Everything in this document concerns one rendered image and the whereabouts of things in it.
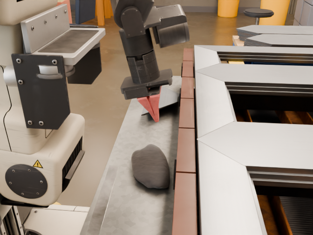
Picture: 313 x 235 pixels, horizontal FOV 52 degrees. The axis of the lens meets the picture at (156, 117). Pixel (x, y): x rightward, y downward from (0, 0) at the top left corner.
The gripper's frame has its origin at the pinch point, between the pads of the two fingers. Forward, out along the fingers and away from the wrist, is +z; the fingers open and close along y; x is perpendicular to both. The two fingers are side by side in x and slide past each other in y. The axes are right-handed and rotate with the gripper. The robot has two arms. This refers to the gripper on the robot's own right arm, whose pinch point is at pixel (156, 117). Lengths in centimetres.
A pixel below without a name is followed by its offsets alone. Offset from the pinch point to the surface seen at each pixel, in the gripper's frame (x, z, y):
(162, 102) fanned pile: -46.4, 16.9, 5.2
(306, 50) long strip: -73, 17, -54
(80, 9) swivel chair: -281, -1, 102
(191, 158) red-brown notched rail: 4.0, 9.0, -5.9
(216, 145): 2.5, 7.8, -11.6
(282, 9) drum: -463, 82, -143
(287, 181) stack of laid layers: 10.5, 13.0, -23.6
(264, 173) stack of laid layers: 9.9, 10.9, -19.6
